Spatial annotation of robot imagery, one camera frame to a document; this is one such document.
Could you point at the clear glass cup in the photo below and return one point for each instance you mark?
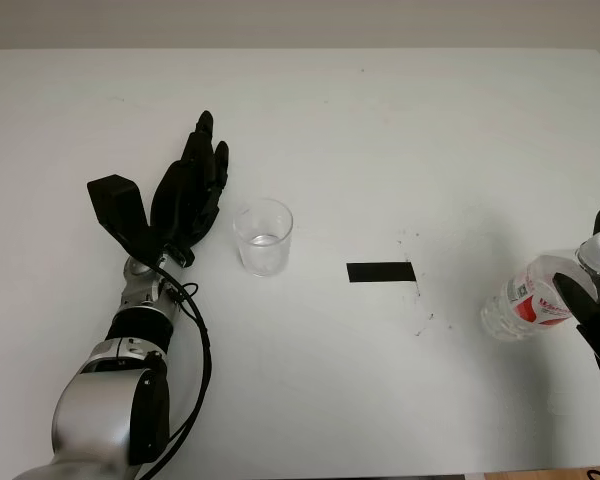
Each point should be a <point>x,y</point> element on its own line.
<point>264,250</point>

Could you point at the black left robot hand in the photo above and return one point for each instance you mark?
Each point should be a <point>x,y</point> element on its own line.
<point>180,200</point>

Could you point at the clear plastic water bottle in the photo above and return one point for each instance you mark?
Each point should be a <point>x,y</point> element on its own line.
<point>525,300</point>

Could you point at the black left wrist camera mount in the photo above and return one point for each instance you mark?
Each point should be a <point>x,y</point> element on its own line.
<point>120,205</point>

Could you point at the black tape strip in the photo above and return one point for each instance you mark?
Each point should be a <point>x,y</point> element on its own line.
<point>380,273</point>

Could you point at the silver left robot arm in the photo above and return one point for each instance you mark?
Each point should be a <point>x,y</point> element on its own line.
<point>95,405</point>

